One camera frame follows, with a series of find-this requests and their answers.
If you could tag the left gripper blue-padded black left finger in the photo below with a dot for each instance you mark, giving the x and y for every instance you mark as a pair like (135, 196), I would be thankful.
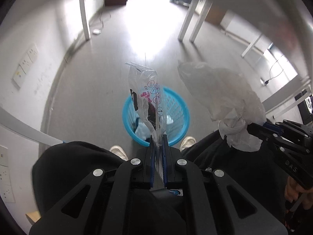
(73, 188)

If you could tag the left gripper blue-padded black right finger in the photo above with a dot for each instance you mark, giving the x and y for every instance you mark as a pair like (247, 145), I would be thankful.
(217, 204)

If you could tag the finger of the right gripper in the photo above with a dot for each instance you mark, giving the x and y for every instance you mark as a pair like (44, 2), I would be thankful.
(278, 144)
(292, 131)

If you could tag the white knotted plastic bag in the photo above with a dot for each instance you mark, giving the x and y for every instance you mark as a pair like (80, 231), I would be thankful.
(229, 99)

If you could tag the clear printed plastic sleeve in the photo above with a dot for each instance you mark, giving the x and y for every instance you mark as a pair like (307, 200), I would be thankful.
(148, 99)

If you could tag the clear plastic wrap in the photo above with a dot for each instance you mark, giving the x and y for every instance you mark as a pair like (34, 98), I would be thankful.
(142, 131)

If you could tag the person's right hand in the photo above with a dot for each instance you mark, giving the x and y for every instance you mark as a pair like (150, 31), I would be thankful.
(292, 191)

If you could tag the left white shoe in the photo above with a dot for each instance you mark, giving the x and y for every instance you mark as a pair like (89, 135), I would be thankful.
(118, 151)

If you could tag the white shoe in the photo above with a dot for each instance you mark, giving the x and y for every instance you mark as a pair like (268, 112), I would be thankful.
(187, 142)
(118, 151)

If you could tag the right white shoe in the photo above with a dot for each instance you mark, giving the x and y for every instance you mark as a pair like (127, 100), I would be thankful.
(187, 142)

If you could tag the blue plastic waste basket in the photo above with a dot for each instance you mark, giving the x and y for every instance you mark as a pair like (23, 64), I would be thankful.
(178, 119)

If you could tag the white power adapter on floor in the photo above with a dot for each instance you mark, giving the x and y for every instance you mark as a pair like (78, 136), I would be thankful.
(96, 31)

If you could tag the wall socket panel row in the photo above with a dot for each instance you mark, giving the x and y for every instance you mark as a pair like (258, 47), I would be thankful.
(25, 64)

